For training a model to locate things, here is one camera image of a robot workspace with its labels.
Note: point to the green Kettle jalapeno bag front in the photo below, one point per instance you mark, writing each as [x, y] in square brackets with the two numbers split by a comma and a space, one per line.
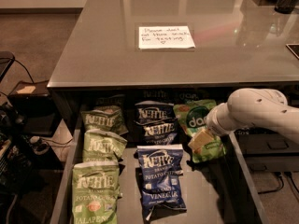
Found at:
[95, 191]

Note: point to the dark box with sticky note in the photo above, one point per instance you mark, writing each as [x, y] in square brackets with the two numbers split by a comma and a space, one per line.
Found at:
[34, 101]

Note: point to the blue Kettle vinegar bag front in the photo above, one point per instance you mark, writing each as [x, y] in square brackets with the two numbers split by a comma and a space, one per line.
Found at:
[160, 168]

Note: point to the black cabinet with drawers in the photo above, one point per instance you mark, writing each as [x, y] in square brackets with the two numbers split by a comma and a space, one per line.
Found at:
[264, 146]

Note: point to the open grey top drawer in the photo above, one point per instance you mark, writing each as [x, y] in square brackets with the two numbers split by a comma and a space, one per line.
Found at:
[216, 192]

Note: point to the green Kettle bag rear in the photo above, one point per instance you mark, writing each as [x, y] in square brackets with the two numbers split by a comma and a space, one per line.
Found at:
[107, 118]

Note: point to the dark blue Kettle bag rear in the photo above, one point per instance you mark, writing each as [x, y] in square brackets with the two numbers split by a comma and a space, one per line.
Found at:
[151, 111]

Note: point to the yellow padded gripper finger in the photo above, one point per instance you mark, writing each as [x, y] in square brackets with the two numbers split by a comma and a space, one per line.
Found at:
[200, 139]

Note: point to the green rice chip bag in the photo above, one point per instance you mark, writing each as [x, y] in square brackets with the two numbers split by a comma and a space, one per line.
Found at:
[192, 119]

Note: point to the white handwritten paper note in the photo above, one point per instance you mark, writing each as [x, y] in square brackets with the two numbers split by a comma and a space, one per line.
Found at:
[165, 37]

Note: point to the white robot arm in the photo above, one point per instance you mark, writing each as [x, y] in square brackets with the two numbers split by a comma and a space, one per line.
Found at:
[246, 108]

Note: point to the blue Kettle bag middle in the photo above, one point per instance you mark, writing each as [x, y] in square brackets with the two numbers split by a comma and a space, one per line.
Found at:
[160, 133]

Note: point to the green Kettle bag middle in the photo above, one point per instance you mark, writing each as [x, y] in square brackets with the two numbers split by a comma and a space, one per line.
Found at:
[102, 146]

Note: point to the green Kettle bag far back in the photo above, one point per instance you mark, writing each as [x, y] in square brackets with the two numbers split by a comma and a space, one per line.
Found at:
[117, 100]

